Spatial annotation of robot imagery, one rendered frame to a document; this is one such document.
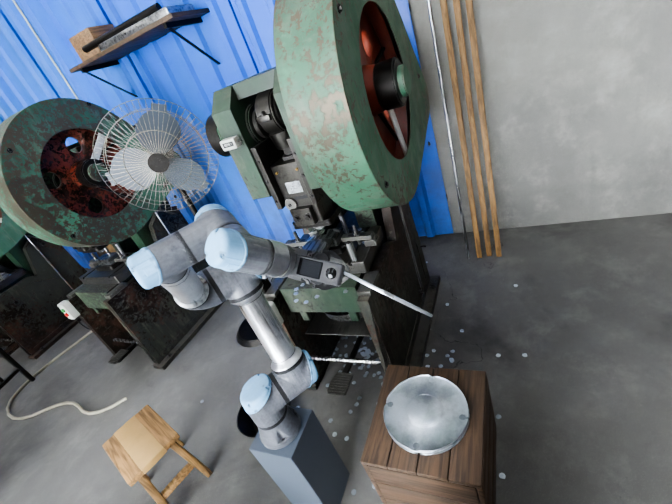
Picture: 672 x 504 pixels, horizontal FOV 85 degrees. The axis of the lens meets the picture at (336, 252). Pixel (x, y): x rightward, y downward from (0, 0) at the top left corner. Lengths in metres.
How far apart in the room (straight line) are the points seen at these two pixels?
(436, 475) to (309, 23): 1.31
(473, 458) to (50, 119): 2.46
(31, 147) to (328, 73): 1.77
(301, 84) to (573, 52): 1.77
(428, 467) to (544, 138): 1.99
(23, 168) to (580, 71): 2.91
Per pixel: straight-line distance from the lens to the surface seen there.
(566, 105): 2.59
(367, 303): 1.49
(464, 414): 1.39
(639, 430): 1.85
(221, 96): 1.58
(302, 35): 1.08
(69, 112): 2.58
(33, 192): 2.40
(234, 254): 0.67
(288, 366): 1.26
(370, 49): 1.53
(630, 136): 2.72
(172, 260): 0.76
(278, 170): 1.56
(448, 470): 1.34
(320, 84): 1.02
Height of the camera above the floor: 1.53
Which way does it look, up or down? 29 degrees down
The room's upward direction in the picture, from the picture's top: 22 degrees counter-clockwise
